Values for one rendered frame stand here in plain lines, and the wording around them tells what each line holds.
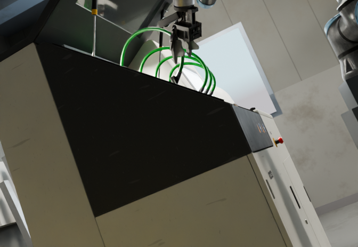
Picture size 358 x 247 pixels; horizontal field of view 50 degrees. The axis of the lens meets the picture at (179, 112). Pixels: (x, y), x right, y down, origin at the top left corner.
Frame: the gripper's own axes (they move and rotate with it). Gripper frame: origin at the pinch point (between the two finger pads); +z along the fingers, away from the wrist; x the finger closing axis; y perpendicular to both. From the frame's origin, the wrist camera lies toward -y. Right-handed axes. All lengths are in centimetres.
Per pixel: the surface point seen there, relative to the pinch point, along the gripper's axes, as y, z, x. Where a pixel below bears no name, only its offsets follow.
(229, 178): 41, 20, -25
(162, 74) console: -39, 29, 27
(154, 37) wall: -218, 92, 190
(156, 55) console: -46, 21, 30
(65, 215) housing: -5, 41, -57
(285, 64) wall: -79, 109, 245
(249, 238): 53, 34, -30
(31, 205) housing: -19, 41, -63
